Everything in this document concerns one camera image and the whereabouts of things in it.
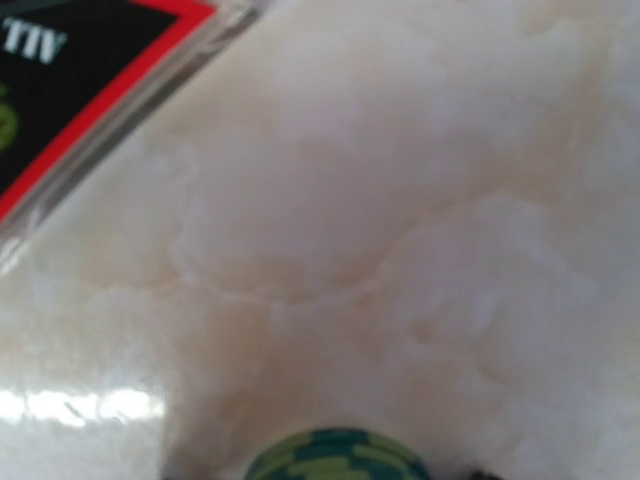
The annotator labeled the green poker chip stack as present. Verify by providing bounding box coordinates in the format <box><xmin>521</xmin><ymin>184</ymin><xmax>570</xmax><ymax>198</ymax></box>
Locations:
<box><xmin>244</xmin><ymin>428</ymin><xmax>431</xmax><ymax>479</ymax></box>

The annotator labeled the black red triangular dealer button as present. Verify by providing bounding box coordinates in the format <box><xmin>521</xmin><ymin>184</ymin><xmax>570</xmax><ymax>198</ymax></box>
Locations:
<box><xmin>1</xmin><ymin>0</ymin><xmax>261</xmax><ymax>263</ymax></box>

